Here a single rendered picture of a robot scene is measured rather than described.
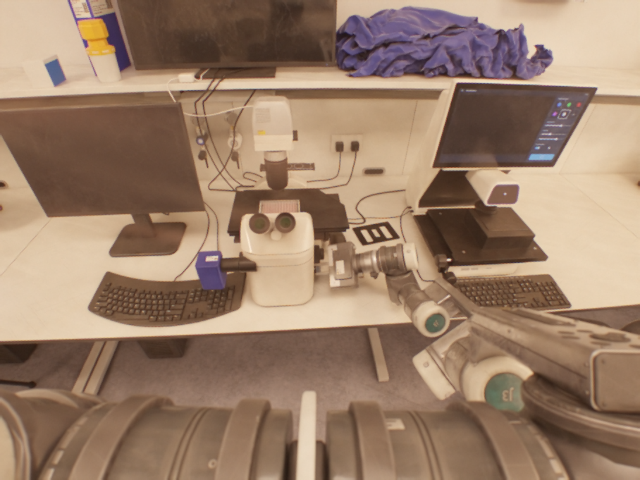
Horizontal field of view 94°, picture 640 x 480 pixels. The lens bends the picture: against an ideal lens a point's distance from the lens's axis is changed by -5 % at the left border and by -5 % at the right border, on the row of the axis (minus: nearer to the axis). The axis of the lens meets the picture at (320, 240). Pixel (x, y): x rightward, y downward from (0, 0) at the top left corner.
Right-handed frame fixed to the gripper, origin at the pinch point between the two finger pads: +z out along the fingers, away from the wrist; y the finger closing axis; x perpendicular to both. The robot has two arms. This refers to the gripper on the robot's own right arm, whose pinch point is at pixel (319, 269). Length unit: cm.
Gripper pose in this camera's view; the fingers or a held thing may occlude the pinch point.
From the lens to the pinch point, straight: 101.0
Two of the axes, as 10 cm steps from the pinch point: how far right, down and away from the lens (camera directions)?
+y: -0.6, -9.5, 3.0
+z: -9.3, 1.6, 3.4
